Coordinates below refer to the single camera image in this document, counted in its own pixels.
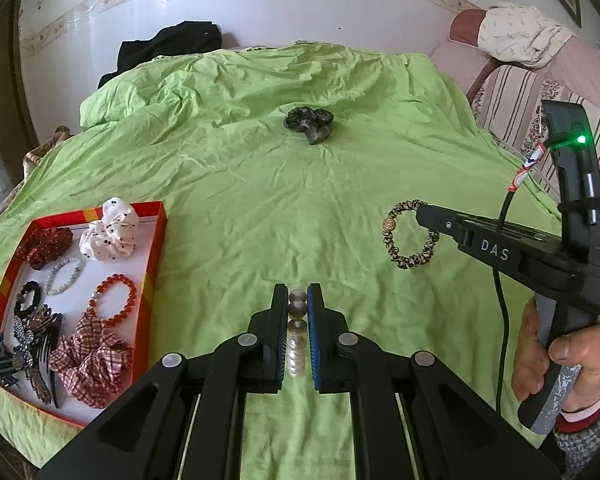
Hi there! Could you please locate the black clothing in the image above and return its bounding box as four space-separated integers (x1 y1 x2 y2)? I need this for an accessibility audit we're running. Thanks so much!
97 21 223 91

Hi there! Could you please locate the person's right forearm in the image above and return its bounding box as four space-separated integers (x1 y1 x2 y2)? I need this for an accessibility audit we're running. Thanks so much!
542 367 600 480

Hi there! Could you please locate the red plaid scrunchie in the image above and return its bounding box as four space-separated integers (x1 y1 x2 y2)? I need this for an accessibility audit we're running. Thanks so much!
49 312 133 409

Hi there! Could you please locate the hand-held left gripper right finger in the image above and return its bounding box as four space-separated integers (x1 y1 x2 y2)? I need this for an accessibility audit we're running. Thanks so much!
306 283 563 480

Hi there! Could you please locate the white bead bracelet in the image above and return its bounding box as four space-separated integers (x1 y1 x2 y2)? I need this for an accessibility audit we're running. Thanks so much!
46 256 87 297

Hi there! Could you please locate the black scrunchie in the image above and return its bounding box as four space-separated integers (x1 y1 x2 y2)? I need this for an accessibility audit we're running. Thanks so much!
14 281 42 317

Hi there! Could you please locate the black hair clip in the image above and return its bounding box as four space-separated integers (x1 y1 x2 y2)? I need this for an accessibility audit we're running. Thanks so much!
10 305 63 406

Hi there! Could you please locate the brown blanket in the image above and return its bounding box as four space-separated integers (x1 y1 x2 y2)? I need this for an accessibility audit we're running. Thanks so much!
22 125 71 183

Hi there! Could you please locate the blue striped hair tie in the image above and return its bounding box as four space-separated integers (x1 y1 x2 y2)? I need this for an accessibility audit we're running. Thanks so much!
0 332 26 388

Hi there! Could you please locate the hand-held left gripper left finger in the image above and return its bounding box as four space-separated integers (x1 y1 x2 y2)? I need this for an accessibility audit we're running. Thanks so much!
37 283 291 480

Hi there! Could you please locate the red shallow box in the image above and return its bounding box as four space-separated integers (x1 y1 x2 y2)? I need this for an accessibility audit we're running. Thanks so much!
0 201 168 428

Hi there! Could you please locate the pink striped sofa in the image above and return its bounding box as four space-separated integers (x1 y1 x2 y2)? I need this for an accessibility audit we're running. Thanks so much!
447 7 600 201

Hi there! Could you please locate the dark green scrunchie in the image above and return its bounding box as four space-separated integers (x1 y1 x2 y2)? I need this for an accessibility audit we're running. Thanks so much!
284 106 335 146

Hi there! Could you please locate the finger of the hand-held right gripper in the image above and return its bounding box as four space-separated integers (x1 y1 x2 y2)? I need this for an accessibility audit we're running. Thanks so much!
415 204 481 248

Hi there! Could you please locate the pearl bead bracelet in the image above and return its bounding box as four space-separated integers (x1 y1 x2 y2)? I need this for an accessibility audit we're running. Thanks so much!
287 286 308 378

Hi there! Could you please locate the red bead bracelet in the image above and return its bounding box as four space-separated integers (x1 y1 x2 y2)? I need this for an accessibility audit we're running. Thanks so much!
88 273 139 325

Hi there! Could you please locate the white black-dotted scrunchie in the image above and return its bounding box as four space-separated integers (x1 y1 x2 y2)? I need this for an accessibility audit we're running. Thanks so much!
78 199 139 262

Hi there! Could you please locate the white floral cloth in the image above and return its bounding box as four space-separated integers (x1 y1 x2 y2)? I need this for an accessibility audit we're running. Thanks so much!
477 2 576 71

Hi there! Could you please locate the black cable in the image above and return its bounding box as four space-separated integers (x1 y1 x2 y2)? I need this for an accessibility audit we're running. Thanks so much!
491 132 581 413

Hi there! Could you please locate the leopard print hair tie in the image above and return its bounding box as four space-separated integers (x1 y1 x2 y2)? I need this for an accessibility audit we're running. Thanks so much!
382 199 441 270

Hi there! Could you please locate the green bed sheet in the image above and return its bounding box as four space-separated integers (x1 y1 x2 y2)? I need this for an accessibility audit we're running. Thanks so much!
0 40 576 480

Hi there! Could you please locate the person's right hand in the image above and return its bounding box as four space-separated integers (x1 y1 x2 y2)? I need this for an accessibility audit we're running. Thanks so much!
511 300 600 411

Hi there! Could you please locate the red dotted scrunchie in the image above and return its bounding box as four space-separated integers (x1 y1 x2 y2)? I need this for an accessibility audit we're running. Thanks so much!
15 226 75 271

